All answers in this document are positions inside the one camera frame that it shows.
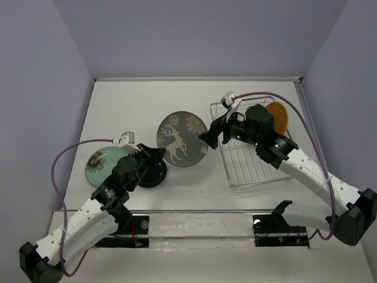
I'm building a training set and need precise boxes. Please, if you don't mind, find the metal wire dish rack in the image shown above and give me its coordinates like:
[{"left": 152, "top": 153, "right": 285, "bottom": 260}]
[{"left": 210, "top": 96, "right": 289, "bottom": 181}]

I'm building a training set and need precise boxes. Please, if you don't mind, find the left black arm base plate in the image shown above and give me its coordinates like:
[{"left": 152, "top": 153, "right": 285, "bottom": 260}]
[{"left": 94, "top": 213, "right": 150, "bottom": 248}]

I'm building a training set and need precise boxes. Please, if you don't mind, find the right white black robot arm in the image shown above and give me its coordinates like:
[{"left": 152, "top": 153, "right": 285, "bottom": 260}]
[{"left": 156, "top": 102, "right": 376, "bottom": 246}]

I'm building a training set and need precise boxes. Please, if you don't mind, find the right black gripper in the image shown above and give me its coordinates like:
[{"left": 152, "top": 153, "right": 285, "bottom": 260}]
[{"left": 197, "top": 108, "right": 260, "bottom": 150}]

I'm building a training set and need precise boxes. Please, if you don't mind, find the round woven wicker plate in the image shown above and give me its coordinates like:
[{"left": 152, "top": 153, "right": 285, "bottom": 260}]
[{"left": 266, "top": 101, "right": 289, "bottom": 135}]

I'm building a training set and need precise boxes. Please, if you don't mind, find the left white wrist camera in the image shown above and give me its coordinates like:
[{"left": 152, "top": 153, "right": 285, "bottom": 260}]
[{"left": 113, "top": 131, "right": 140, "bottom": 154}]

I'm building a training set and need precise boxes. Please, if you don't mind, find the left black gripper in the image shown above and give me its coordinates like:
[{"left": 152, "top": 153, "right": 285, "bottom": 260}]
[{"left": 127, "top": 143, "right": 166, "bottom": 192}]

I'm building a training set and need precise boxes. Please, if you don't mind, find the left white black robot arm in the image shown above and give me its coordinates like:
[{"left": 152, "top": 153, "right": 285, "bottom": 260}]
[{"left": 19, "top": 144, "right": 166, "bottom": 282}]

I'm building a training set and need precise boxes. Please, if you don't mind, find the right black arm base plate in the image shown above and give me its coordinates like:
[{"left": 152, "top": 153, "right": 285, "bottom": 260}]
[{"left": 252, "top": 214, "right": 310, "bottom": 248}]

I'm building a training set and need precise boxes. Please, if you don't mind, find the grey reindeer snowflake plate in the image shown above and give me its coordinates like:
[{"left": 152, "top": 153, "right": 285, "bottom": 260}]
[{"left": 156, "top": 111, "right": 209, "bottom": 167}]

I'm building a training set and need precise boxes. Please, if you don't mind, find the light green floral plate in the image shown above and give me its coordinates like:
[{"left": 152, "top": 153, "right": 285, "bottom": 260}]
[{"left": 85, "top": 146, "right": 127, "bottom": 187}]

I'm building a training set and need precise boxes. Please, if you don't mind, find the purple cable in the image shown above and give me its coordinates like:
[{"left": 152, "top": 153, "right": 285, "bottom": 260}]
[
  {"left": 234, "top": 91, "right": 335, "bottom": 242},
  {"left": 51, "top": 137, "right": 117, "bottom": 278}
]

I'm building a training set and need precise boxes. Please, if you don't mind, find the black round plate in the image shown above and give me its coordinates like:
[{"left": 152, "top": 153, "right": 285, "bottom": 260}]
[{"left": 138, "top": 161, "right": 167, "bottom": 189}]

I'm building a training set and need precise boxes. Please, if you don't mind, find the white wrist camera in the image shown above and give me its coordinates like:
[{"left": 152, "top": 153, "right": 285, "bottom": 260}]
[
  {"left": 113, "top": 131, "right": 140, "bottom": 154},
  {"left": 220, "top": 91, "right": 242, "bottom": 113}
]

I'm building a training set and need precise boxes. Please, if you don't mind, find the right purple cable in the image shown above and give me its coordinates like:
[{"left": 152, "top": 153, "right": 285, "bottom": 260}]
[{"left": 234, "top": 91, "right": 335, "bottom": 242}]

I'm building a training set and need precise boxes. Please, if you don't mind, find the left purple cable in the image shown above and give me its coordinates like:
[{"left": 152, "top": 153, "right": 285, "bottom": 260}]
[{"left": 51, "top": 137, "right": 117, "bottom": 278}]

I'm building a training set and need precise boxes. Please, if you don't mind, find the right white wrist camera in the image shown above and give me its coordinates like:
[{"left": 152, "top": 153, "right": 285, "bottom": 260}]
[{"left": 220, "top": 91, "right": 242, "bottom": 113}]

